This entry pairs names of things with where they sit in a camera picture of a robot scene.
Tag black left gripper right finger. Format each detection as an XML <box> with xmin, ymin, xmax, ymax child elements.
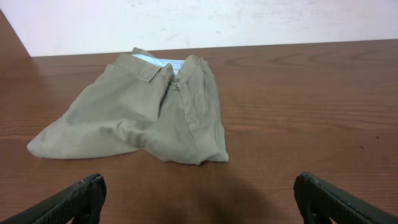
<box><xmin>294</xmin><ymin>172</ymin><xmax>397</xmax><ymax>224</ymax></box>

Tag folded khaki shorts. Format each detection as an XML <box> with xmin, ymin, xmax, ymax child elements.
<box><xmin>27</xmin><ymin>48</ymin><xmax>229</xmax><ymax>165</ymax></box>

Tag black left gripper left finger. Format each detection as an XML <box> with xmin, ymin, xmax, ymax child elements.
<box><xmin>1</xmin><ymin>174</ymin><xmax>106</xmax><ymax>224</ymax></box>

